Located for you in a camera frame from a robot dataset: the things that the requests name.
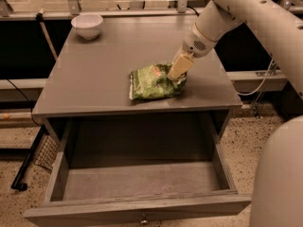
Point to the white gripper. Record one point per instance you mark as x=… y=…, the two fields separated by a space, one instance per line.
x=195 y=45

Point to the green jalapeno chip bag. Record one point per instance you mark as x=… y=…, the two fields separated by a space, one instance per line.
x=152 y=82

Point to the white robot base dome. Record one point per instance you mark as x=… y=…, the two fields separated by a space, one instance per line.
x=277 y=199

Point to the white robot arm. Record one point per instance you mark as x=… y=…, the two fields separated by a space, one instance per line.
x=279 y=32

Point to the grey open top drawer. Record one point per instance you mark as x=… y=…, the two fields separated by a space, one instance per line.
x=113 y=169

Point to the grey wooden cabinet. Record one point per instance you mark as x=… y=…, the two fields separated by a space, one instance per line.
x=93 y=77

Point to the white ceramic bowl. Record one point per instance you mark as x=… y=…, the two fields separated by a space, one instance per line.
x=88 y=26

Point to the wooden stick with black tip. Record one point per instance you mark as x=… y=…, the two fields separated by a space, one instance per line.
x=40 y=19

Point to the black metal stand leg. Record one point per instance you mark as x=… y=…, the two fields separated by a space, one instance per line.
x=17 y=183

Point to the metal guard rail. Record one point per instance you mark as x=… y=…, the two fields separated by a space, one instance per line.
x=94 y=3

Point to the wire mesh basket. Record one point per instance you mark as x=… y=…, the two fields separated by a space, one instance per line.
x=46 y=153

